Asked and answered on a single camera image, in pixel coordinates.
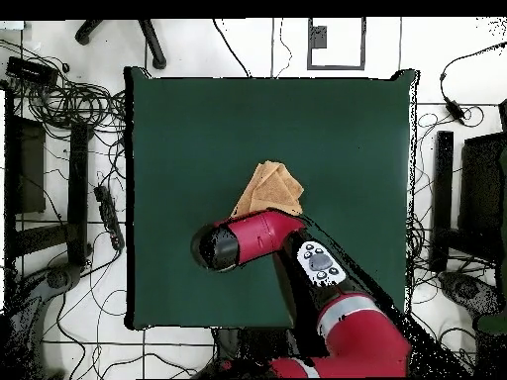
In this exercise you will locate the black power adapter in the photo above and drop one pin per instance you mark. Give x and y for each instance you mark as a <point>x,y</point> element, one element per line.
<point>454,109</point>

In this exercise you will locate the dark green table cloth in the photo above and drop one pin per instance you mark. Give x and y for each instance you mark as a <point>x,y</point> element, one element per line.
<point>198,138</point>

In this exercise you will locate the black box device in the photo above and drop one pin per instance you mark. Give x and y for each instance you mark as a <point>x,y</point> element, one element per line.
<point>31,71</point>

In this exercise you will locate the dark grey floor plate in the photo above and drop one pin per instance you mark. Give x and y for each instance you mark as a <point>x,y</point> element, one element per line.
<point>318,37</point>

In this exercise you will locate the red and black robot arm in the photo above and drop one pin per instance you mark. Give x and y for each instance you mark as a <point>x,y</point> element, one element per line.
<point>356,344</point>

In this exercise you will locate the black metal frame stand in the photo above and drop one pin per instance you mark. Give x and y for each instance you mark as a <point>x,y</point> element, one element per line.
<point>78,178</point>
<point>443,178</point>

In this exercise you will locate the orange terry towel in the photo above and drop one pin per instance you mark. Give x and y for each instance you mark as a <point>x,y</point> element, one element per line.
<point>269,190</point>

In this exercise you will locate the black round device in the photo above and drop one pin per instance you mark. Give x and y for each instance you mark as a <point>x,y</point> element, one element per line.
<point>59,279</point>

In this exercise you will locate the black tripod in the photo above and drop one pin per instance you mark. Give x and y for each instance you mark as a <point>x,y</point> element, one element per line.
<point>154,47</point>

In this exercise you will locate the grey floor frame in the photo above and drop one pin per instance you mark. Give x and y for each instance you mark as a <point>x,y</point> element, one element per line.
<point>363,43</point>

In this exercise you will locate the black floor equipment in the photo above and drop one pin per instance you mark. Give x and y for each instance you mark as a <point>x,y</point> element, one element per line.
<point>467,291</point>

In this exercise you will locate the black power strip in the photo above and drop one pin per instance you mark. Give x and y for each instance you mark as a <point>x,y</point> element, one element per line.
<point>109,215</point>

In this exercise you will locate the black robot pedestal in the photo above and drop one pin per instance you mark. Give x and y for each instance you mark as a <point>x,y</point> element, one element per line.
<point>253,352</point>

